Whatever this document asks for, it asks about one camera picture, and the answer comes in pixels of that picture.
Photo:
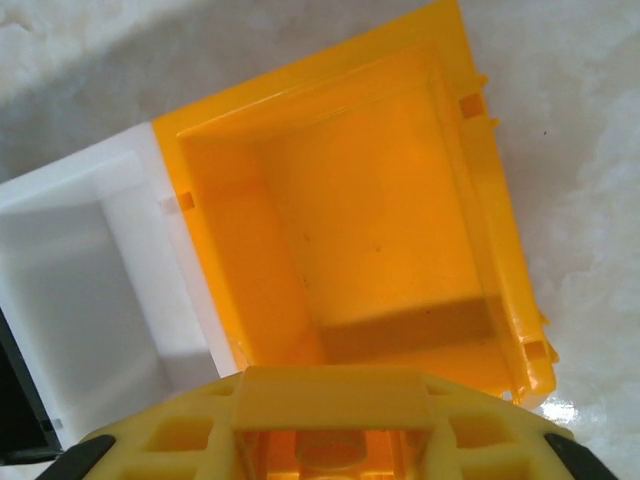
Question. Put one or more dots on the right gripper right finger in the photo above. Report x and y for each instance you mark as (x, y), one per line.
(500, 445)

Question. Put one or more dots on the black plastic bin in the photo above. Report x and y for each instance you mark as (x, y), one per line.
(15, 380)

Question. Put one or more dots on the yellow plastic bin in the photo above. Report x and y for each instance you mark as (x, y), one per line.
(375, 200)

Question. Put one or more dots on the yellow lego brick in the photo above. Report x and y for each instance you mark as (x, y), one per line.
(330, 400)

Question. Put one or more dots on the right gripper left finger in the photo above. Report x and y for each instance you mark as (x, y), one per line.
(150, 440)

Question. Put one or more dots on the white plastic bin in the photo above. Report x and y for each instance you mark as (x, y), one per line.
(75, 275)

